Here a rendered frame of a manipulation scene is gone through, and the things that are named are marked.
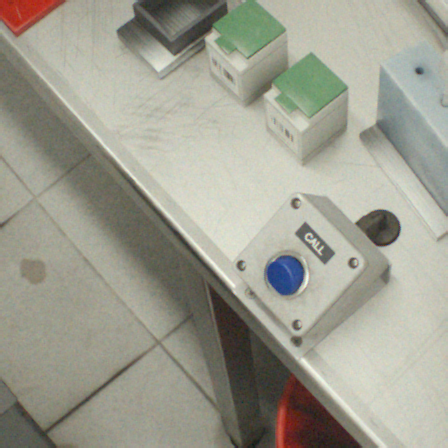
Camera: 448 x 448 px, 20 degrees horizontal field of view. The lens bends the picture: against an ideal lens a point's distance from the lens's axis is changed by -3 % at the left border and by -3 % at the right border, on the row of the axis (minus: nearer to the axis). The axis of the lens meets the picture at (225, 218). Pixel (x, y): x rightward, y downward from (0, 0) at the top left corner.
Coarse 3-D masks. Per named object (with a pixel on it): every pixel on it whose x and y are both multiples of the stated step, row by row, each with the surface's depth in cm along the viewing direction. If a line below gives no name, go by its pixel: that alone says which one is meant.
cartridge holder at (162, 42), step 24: (144, 0) 96; (168, 0) 98; (192, 0) 98; (216, 0) 96; (240, 0) 98; (144, 24) 97; (168, 24) 98; (192, 24) 95; (144, 48) 97; (168, 48) 96; (192, 48) 97; (168, 72) 97
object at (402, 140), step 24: (408, 48) 86; (432, 48) 85; (384, 72) 85; (408, 72) 85; (432, 72) 85; (384, 96) 88; (408, 96) 84; (432, 96) 84; (384, 120) 91; (408, 120) 86; (432, 120) 83; (384, 144) 93; (408, 144) 89; (432, 144) 85; (384, 168) 92; (408, 168) 92; (432, 168) 87; (408, 192) 91; (432, 192) 90; (432, 216) 90
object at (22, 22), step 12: (0, 0) 101; (12, 0) 101; (24, 0) 101; (36, 0) 101; (48, 0) 101; (60, 0) 100; (0, 12) 100; (12, 12) 101; (24, 12) 100; (36, 12) 100; (48, 12) 100; (12, 24) 99; (24, 24) 99
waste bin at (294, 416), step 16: (288, 384) 132; (288, 400) 131; (304, 400) 133; (288, 416) 131; (304, 416) 132; (320, 416) 136; (288, 432) 131; (304, 432) 134; (320, 432) 136; (336, 432) 140
